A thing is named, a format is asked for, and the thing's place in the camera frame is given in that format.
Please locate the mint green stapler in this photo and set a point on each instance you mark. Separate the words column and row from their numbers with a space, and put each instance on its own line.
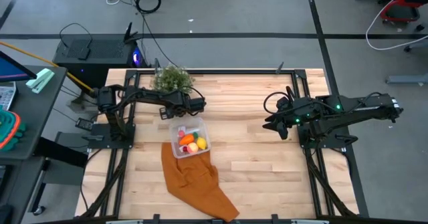
column 40, row 80

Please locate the dark grey desk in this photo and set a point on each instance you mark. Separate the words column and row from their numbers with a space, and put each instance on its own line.
column 33, row 117

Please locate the grey metal floor leg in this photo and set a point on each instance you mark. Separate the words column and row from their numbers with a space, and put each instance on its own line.
column 408, row 79

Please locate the small flat black box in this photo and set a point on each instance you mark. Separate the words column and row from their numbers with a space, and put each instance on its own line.
column 80, row 53

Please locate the black power brick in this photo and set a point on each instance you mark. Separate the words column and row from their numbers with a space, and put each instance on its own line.
column 83, row 124

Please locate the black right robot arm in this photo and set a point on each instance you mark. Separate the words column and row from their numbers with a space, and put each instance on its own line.
column 361, row 107

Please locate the pink toy peach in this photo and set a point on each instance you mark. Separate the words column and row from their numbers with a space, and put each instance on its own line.
column 193, row 148

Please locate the black aluminium table frame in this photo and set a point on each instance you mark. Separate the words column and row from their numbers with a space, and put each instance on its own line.
column 234, row 72

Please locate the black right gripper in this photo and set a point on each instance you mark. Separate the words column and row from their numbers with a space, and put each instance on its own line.
column 290, row 113

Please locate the clear plastic tupperware container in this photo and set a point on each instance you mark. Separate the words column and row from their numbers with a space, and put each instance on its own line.
column 200, row 128

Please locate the small green artificial plant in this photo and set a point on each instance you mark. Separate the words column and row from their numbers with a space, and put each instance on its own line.
column 172, row 78

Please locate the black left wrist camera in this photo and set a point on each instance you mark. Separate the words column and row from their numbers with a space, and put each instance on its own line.
column 165, row 113

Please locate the computer monitor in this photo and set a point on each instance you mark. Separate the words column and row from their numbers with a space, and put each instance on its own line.
column 10, row 70

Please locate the teal and orange toy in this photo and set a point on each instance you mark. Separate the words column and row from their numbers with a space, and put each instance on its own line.
column 6, row 127

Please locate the black computer tower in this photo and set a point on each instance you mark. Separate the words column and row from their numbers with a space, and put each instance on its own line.
column 100, row 50

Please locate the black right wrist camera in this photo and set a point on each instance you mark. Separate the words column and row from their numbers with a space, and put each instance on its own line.
column 282, row 131

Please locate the small red toy fruit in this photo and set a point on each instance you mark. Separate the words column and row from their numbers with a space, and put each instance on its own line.
column 185, row 148

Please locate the orange-brown cloth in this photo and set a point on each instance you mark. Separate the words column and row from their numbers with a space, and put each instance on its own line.
column 197, row 184

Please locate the grey calculator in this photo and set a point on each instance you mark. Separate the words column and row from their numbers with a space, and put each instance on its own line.
column 6, row 95

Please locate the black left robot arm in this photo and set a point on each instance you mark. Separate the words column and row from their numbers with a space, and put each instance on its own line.
column 147, row 97

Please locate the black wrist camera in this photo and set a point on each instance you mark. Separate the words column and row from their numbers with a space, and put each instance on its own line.
column 165, row 113
column 282, row 131

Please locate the orange toy carrot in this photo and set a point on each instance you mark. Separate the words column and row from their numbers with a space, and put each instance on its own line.
column 186, row 139

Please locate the grey leg with caster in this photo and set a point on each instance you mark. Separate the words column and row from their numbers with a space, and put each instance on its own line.
column 418, row 45

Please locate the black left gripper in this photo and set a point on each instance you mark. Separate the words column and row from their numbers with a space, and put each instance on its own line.
column 195, row 106

